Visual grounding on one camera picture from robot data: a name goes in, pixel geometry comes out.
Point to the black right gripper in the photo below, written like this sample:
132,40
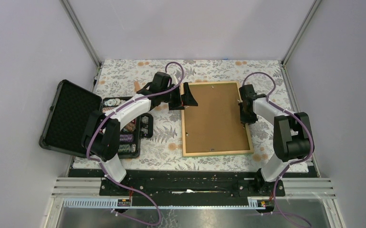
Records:
244,119

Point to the floral patterned tablecloth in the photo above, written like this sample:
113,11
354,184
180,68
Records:
164,150

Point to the tan wooden block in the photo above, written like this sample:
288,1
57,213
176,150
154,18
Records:
137,86

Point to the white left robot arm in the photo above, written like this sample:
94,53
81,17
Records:
102,134

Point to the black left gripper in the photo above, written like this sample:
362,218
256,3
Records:
187,99

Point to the wooden picture frame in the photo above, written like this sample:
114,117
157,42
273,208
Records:
217,153

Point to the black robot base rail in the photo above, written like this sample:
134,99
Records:
181,188

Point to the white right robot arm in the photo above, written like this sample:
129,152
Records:
292,139

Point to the brown cardboard backing board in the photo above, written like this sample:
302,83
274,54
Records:
216,119

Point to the aluminium cable tray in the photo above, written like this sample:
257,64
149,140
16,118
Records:
84,192

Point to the black poker chip case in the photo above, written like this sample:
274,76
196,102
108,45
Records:
68,118

